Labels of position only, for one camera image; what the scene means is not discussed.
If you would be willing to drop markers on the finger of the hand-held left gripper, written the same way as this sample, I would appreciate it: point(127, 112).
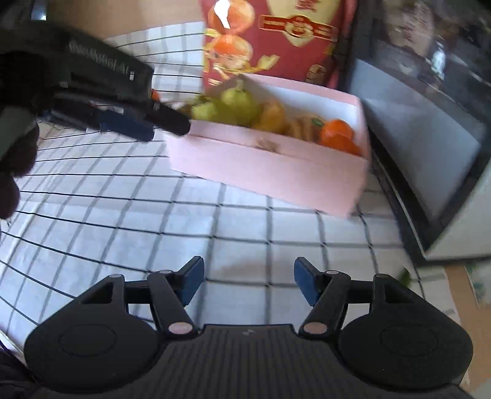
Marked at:
point(170, 119)
point(124, 123)

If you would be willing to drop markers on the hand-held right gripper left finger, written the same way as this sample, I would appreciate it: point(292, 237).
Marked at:
point(191, 279)

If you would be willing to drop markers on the green pear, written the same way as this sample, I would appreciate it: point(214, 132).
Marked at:
point(239, 103)
point(205, 111)

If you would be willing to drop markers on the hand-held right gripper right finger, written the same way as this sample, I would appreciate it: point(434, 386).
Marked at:
point(305, 280)

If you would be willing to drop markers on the yellow banana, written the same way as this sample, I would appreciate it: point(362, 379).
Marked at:
point(272, 116)

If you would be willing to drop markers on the brown spotted banana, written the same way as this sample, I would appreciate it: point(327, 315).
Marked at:
point(303, 126)

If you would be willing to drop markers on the microwave oven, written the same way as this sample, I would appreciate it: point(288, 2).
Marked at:
point(422, 115)

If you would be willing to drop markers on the pink cardboard box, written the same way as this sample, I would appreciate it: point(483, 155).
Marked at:
point(276, 172)

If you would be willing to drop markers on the mandarin orange with leaves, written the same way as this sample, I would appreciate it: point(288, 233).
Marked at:
point(337, 129)
point(351, 148)

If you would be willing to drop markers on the person's left hand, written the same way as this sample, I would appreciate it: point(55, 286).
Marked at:
point(17, 168)

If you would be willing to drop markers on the red gift box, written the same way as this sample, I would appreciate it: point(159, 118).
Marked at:
point(280, 38)

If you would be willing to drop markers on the checked white tablecloth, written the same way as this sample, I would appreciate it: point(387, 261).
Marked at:
point(115, 215)

